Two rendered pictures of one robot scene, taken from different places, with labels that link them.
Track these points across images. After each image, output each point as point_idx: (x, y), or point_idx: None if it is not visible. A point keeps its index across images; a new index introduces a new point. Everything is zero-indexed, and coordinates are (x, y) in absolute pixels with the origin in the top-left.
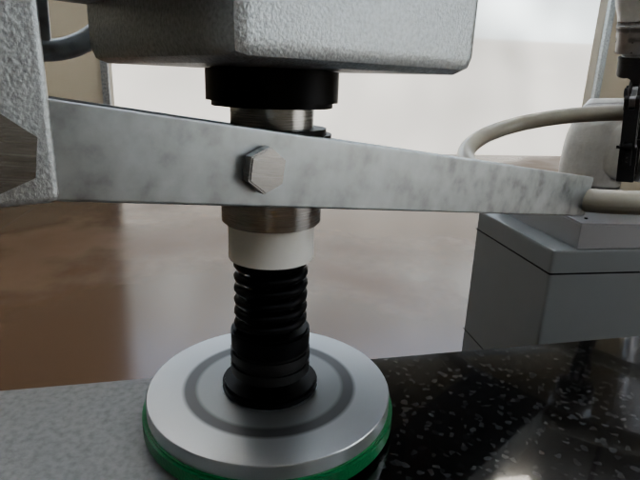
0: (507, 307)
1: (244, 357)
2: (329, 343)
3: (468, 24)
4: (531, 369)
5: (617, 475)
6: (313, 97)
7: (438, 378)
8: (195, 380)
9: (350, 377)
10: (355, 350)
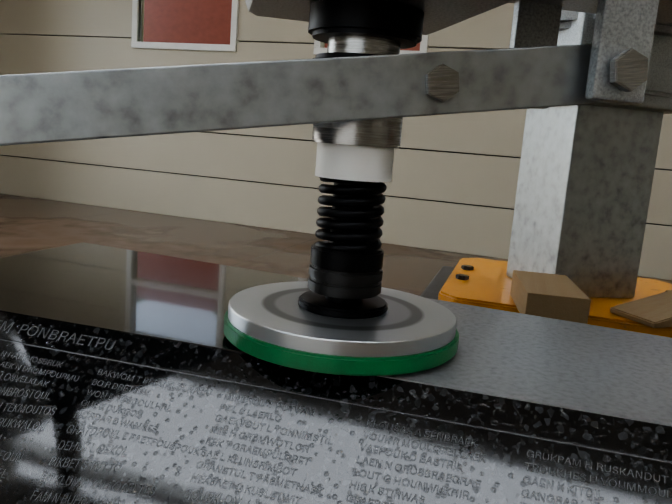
0: None
1: None
2: (247, 311)
3: None
4: (58, 303)
5: (164, 278)
6: None
7: (155, 318)
8: (408, 320)
9: (271, 295)
10: (231, 303)
